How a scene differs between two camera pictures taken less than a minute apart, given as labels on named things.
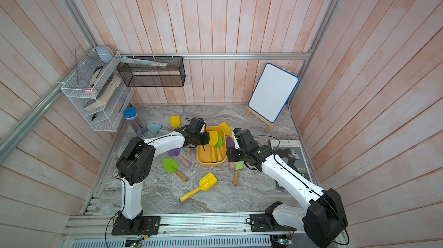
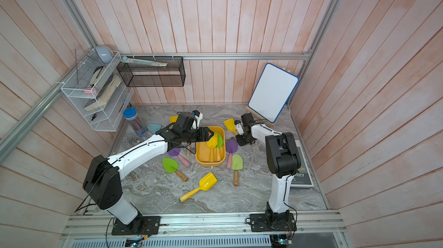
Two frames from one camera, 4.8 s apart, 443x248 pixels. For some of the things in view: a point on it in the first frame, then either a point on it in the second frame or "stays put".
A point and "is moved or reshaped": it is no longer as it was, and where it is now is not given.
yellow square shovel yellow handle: x=213 y=140 stays put
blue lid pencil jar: x=130 y=115 stays put
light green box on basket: x=142 y=63 stays put
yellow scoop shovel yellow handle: x=227 y=129 is moved or reshaped
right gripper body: x=237 y=155 -> x=242 y=139
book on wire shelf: x=105 y=94 stays put
